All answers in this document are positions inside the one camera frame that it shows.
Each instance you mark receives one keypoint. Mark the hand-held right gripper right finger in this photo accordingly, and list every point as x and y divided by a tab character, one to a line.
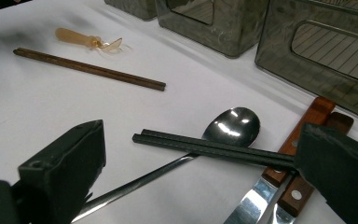
345	174

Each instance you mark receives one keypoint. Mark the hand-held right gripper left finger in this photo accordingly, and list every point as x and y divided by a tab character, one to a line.
65	174

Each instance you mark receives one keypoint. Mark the brown wooden chopstick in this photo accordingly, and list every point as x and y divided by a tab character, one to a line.
90	66
90	71

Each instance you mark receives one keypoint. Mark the metal spoon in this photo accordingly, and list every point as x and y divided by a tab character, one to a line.
233	127

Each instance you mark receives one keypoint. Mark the black chopstick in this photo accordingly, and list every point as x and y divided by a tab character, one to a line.
214	153
214	144

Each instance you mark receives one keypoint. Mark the smoky translucent plastic bin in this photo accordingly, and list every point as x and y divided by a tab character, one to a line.
276	46
230	34
130	7

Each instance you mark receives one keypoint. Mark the white table sheet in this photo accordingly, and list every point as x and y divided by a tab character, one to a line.
74	102

